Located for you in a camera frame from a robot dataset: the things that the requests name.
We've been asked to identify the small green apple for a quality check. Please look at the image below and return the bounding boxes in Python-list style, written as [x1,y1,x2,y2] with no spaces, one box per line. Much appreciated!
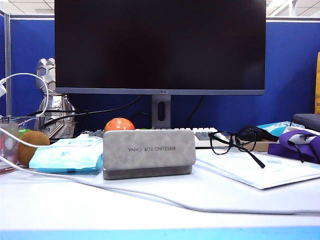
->
[17,128,33,138]

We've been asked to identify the clear plastic cup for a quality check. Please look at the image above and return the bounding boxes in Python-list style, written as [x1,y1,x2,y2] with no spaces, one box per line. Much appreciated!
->
[0,122,20,175]

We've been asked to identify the orange fruit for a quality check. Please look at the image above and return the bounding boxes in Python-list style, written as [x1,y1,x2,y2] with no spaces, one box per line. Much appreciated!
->
[104,117,136,133]

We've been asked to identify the white and grey keyboard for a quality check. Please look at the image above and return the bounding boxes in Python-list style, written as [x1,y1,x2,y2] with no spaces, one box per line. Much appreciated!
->
[74,126,230,149]

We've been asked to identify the clear plastic container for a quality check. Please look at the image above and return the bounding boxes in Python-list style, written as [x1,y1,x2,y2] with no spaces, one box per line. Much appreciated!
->
[16,116,40,132]

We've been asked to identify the grey fabric pouch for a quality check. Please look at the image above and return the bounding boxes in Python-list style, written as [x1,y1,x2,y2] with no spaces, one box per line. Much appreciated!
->
[291,113,320,131]

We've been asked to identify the grey partition post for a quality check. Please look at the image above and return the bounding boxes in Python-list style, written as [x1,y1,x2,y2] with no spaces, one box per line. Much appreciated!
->
[4,13,12,117]

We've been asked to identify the arched white charger cable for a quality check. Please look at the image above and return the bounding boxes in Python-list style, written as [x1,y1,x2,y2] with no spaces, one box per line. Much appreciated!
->
[0,72,49,118]

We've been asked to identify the thin white cable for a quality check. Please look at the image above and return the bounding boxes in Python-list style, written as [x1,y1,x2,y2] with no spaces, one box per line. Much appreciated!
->
[0,127,55,148]

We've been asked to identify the purple fabric strap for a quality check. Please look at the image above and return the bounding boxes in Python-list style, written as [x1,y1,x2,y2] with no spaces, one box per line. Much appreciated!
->
[267,129,320,165]

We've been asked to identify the black cable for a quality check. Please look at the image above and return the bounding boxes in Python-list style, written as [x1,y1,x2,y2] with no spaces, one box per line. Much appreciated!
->
[26,94,145,118]

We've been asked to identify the documents in clear sleeve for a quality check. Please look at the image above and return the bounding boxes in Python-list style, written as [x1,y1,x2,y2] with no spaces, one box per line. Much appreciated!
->
[194,149,320,190]

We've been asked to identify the black framed glasses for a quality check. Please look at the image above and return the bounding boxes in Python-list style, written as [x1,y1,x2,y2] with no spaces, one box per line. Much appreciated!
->
[208,129,266,169]

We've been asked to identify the grey suede glasses case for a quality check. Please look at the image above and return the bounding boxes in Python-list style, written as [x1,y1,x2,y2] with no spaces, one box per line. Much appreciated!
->
[102,128,197,181]

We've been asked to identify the brown cardboard box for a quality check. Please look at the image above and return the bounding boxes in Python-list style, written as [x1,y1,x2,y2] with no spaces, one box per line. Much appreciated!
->
[239,141,278,153]

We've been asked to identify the thick white cable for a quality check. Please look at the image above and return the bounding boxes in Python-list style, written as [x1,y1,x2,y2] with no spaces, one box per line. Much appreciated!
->
[0,154,320,216]

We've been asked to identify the silver robot figurine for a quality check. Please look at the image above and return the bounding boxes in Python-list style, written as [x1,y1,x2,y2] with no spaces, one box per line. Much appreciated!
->
[34,57,77,140]

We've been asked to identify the teal and white package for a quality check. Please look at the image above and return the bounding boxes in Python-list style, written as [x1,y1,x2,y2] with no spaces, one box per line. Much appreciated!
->
[256,120,300,137]

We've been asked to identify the black computer monitor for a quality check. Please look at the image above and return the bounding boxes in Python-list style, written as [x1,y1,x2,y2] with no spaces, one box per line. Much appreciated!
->
[54,0,267,96]

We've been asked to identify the brown kiwi fruit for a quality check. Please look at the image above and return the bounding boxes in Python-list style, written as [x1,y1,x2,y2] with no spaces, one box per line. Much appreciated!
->
[17,131,51,166]

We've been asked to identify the black computer mouse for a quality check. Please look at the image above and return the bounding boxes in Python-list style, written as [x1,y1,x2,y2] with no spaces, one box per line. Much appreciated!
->
[237,125,278,143]

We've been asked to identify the light blue wipes pack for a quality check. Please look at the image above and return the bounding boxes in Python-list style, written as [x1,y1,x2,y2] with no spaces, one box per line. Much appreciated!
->
[28,136,105,174]

